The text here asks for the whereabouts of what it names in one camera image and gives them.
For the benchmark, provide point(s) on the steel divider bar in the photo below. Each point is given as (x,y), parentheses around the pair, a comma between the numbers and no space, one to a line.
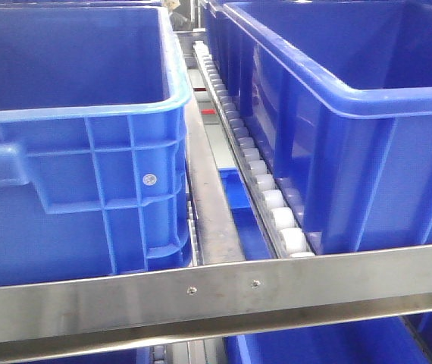
(213,234)

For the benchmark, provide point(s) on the white roller track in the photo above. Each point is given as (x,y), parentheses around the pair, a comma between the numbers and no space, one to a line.
(274,217)

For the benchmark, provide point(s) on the blue plastic crate left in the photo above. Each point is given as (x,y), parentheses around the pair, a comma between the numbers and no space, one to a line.
(92,143)

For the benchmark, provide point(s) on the blue plastic crate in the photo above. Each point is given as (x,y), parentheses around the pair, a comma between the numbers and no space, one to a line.
(337,96)
(92,143)

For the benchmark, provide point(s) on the blue plastic crate middle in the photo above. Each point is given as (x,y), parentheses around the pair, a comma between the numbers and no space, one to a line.
(337,96)

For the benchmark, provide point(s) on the upper steel shelf rail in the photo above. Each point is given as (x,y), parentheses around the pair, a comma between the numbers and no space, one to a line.
(68,318)

